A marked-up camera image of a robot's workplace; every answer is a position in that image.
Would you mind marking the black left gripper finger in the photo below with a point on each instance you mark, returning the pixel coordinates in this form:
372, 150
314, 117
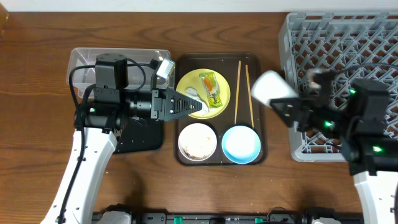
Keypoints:
181, 111
180, 100

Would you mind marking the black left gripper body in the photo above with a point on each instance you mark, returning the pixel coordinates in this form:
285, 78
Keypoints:
157, 104

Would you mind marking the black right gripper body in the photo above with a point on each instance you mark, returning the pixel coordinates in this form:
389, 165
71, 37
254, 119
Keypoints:
323, 117

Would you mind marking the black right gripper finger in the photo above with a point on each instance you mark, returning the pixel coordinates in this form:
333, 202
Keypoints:
286, 113
289, 101

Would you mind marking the yellow plate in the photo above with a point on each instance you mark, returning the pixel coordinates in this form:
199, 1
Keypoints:
192, 79

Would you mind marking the white cup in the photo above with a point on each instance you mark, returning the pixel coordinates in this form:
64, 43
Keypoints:
270, 85

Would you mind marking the green snack wrapper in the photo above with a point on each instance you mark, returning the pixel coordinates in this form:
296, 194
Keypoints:
211, 86

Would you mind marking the white bowl with rice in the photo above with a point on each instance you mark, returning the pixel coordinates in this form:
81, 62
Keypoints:
197, 142

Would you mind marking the wooden chopstick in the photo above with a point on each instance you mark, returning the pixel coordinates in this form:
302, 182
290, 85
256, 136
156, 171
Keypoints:
249, 95
237, 92

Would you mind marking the blue bowl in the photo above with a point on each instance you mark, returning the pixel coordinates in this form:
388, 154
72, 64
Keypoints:
241, 144

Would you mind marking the white tissue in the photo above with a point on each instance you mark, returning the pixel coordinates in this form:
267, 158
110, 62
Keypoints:
192, 93

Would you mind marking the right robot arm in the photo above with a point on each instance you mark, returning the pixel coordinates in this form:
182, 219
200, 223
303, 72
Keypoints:
371, 155

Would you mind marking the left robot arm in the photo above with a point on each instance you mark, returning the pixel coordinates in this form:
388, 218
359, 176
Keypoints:
109, 105

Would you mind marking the black waste tray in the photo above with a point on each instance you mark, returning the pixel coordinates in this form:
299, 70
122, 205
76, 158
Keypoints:
140, 135

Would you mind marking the grey dishwasher rack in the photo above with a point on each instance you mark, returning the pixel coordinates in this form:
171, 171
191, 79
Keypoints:
335, 41

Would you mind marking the clear plastic waste bin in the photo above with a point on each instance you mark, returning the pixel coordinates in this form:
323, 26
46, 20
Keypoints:
83, 78

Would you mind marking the dark brown serving tray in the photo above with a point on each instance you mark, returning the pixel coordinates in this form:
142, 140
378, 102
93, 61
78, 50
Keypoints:
227, 65

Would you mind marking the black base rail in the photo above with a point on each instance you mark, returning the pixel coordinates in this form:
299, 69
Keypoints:
122, 214

